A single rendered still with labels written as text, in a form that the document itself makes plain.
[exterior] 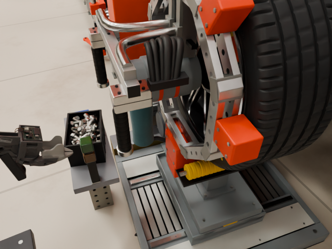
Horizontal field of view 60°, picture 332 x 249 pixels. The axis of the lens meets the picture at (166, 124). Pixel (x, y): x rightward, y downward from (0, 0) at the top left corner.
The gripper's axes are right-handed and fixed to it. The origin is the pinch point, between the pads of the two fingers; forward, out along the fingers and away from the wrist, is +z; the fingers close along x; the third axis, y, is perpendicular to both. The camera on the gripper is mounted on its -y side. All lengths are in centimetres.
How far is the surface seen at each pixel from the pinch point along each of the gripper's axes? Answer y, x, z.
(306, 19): 59, -21, 34
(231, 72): 43, -20, 22
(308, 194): -15, -13, 130
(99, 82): 14.1, 21.3, 11.4
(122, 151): 12.6, -12.6, 9.1
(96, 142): -6.9, 14.5, 14.4
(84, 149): -2.5, 5.0, 6.7
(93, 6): 2, 173, 50
